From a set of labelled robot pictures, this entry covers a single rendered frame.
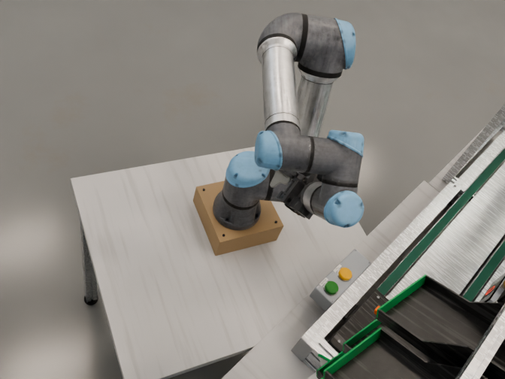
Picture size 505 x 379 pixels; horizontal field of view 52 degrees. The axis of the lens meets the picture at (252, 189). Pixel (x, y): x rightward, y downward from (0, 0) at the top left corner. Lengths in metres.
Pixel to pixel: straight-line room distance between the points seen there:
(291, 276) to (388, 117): 2.21
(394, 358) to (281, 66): 0.66
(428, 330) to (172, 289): 0.86
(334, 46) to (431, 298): 0.66
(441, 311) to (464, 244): 1.02
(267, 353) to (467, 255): 0.79
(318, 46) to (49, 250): 1.73
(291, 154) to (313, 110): 0.38
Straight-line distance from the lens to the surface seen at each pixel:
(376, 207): 3.14
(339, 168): 1.06
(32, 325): 2.48
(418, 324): 0.94
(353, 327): 1.54
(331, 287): 1.57
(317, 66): 1.34
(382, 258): 1.71
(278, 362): 1.55
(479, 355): 0.81
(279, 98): 1.12
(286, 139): 1.04
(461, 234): 1.99
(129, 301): 1.56
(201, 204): 1.67
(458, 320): 0.96
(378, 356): 0.89
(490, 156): 2.26
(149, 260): 1.62
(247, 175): 1.45
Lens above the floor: 2.28
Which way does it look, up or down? 51 degrees down
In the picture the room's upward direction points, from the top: 21 degrees clockwise
